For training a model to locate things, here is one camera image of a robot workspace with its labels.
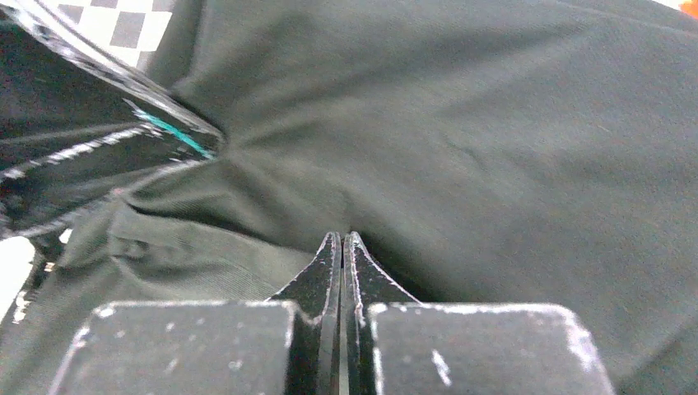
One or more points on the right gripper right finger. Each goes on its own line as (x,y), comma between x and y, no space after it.
(397,344)

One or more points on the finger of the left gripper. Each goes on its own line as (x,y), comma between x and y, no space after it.
(78,122)

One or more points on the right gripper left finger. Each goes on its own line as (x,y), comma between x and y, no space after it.
(286,344)

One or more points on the black white chessboard mat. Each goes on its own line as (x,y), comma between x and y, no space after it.
(131,30)

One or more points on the black backpack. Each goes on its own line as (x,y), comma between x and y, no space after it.
(485,151)

